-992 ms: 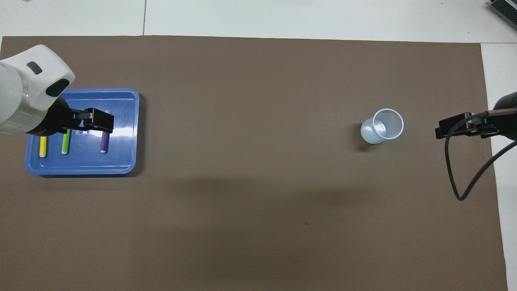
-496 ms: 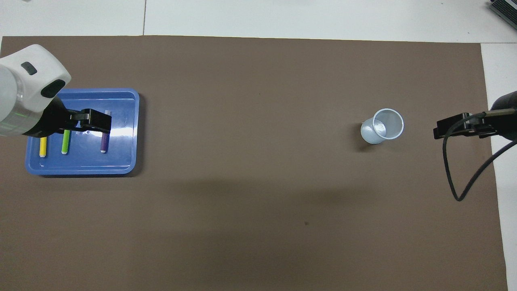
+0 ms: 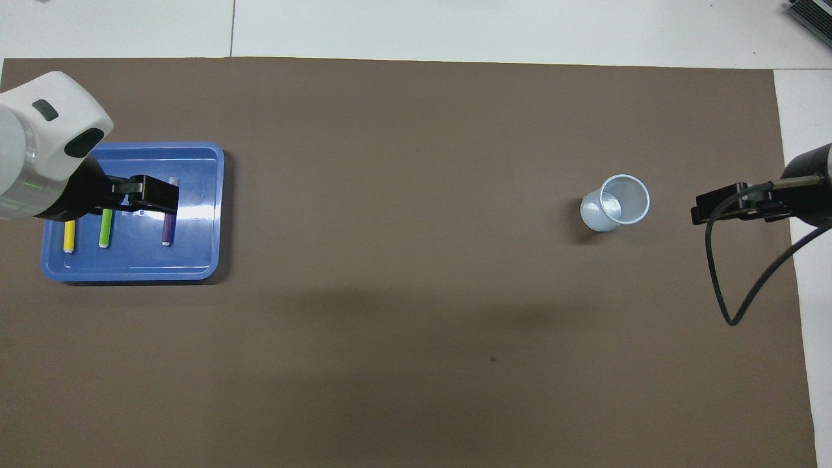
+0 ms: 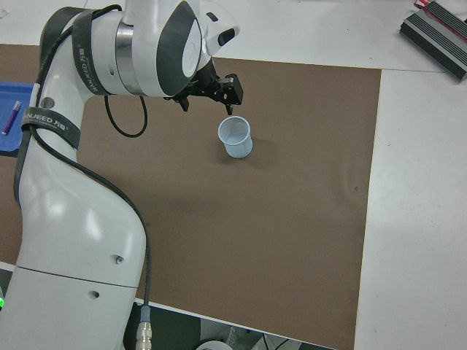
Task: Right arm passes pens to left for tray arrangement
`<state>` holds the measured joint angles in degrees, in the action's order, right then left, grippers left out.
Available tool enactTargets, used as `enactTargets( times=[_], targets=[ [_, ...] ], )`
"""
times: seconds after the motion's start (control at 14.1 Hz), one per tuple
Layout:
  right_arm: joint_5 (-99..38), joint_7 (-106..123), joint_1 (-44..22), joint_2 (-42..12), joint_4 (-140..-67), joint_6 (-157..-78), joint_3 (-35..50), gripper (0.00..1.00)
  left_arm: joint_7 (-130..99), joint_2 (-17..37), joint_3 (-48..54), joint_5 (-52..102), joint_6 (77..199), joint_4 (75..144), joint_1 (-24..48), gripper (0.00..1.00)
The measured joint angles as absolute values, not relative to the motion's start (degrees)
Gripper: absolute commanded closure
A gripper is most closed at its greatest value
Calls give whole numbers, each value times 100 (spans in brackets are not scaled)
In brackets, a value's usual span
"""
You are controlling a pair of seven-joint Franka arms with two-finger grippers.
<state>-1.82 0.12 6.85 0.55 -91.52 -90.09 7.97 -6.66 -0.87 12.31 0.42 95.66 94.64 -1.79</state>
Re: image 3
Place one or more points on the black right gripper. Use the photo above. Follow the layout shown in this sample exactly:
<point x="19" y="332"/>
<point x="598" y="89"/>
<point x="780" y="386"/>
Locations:
<point x="806" y="195"/>

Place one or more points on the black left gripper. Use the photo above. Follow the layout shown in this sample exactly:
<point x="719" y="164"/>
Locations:
<point x="81" y="195"/>

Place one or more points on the purple pen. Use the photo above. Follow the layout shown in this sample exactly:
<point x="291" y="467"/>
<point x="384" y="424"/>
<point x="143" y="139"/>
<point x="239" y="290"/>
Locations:
<point x="168" y="227"/>

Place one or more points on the green pen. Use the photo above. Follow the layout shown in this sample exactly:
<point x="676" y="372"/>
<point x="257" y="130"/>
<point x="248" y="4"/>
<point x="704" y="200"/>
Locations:
<point x="105" y="227"/>

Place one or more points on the yellow pen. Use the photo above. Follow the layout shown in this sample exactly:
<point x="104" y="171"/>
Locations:
<point x="69" y="235"/>

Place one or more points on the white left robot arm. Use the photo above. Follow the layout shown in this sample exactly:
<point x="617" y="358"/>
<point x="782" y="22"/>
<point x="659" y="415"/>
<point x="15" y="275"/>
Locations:
<point x="39" y="143"/>

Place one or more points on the blue plastic tray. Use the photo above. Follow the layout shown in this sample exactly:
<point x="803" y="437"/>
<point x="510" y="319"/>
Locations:
<point x="195" y="253"/>

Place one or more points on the clear plastic cup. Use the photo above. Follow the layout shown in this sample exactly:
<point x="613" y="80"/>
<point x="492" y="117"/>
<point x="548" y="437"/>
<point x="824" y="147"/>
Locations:
<point x="601" y="214"/>

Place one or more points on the grey ribbed device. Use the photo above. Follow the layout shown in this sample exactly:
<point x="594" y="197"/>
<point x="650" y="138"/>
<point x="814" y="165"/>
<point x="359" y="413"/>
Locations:
<point x="816" y="13"/>

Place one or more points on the brown table mat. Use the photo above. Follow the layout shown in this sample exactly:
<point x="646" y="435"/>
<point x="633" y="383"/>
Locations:
<point x="416" y="364"/>

